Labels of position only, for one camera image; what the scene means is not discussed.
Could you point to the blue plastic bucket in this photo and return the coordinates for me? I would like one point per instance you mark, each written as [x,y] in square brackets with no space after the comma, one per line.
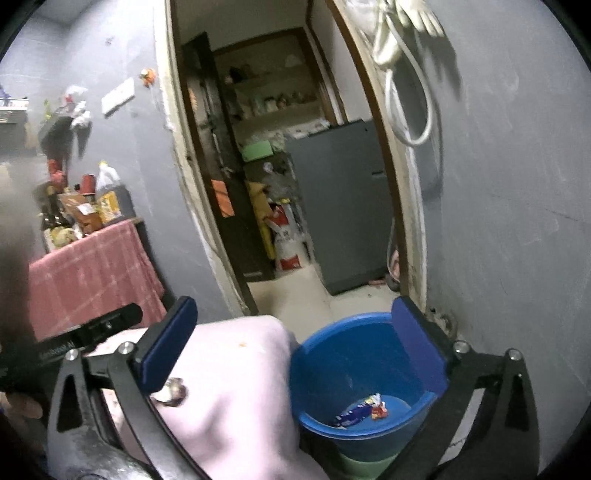
[351,360]

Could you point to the large cooking oil bottle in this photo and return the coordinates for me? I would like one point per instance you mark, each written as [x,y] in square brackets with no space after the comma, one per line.
[111,203]

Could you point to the white red rice bag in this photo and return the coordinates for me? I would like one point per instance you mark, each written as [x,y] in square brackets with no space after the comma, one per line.
[288,244]

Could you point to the yellow bag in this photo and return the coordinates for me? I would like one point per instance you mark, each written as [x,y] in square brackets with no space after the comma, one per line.
[258,212]

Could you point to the pale green box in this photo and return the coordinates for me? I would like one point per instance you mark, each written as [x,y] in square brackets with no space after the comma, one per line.
[256,151]

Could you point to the red net bag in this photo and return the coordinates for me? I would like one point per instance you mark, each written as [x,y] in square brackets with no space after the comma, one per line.
[56,170]

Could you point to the green plastic basin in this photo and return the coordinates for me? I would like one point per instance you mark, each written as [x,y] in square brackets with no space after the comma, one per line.
[369,467]

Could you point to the person's left hand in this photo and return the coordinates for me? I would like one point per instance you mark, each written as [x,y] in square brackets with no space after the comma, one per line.
[21,405]

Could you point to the pink checked towel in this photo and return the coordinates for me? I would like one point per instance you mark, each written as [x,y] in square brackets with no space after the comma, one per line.
[92,272]

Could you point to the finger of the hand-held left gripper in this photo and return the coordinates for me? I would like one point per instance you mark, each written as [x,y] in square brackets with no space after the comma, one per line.
[115,321]

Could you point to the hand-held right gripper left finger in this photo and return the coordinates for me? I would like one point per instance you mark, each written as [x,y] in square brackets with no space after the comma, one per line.
[168,341]

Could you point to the white wall socket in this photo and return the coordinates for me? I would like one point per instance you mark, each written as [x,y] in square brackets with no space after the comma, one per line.
[127,90]

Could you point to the wooden storage shelf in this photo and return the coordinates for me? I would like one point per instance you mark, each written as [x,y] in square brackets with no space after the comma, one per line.
[277,101]

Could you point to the dark sauce bottle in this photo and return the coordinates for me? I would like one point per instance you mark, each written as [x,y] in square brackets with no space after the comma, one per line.
[53,207]

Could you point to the pink floral cloth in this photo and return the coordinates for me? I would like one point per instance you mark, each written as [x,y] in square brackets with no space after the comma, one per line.
[240,392]

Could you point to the orange wall hook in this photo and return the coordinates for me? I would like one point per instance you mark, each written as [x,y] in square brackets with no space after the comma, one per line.
[147,77]

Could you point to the dark wooden door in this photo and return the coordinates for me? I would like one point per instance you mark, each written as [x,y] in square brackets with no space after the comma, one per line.
[240,244]

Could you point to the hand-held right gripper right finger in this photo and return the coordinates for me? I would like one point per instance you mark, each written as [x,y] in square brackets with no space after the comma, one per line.
[418,350]

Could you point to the grey washing machine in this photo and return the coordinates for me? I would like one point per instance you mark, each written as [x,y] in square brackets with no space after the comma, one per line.
[341,207]

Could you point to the wooden door frame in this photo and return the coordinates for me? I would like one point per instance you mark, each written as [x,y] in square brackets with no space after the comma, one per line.
[184,184]

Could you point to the white crumpled plastic bag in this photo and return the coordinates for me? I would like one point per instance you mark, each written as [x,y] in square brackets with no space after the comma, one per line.
[78,108]

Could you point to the cream rubber glove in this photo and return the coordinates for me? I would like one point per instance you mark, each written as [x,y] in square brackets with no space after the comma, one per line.
[422,18]

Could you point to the blue snack wrapper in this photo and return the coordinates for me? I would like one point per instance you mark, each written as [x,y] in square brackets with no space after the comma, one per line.
[353,413]

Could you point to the red cup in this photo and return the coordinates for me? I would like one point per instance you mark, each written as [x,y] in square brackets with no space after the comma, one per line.
[88,183]

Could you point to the pink slipper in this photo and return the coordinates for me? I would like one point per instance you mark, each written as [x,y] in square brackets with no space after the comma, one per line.
[394,270]

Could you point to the red white candy wrapper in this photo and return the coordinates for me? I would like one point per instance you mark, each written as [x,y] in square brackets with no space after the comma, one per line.
[378,408]

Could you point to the brown sauce packet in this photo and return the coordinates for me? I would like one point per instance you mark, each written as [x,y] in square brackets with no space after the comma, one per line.
[83,214]

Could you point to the wall rack with packets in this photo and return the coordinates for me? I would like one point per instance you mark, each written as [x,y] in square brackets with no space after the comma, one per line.
[11,108]

